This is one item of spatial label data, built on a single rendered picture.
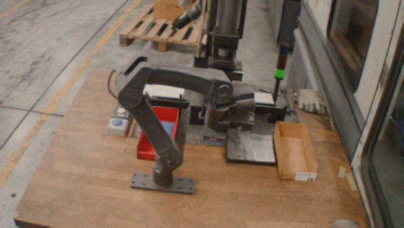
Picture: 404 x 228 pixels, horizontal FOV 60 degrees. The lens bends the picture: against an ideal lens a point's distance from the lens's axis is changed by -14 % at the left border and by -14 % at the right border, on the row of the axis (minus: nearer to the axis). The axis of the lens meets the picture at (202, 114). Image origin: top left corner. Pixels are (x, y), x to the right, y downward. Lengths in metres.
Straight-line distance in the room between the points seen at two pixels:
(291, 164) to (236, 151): 0.21
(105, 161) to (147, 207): 0.25
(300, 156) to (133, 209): 0.64
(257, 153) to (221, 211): 0.31
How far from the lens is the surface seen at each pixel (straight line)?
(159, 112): 1.54
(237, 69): 1.45
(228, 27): 1.37
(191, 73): 1.04
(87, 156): 1.39
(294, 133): 1.56
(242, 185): 1.31
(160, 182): 1.23
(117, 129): 1.46
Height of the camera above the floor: 1.77
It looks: 32 degrees down
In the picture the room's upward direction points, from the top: 6 degrees clockwise
